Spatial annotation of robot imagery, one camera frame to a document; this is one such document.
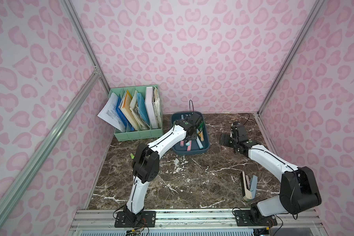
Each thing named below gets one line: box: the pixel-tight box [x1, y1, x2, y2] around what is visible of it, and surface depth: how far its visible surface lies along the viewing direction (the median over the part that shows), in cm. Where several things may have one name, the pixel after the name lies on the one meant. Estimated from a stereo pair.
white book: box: [144, 86, 158, 130], surface depth 97 cm
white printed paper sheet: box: [97, 92, 127, 133], surface depth 97 cm
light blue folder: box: [136, 92, 150, 126], surface depth 95 cm
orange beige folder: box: [118, 89, 139, 131], surface depth 96 cm
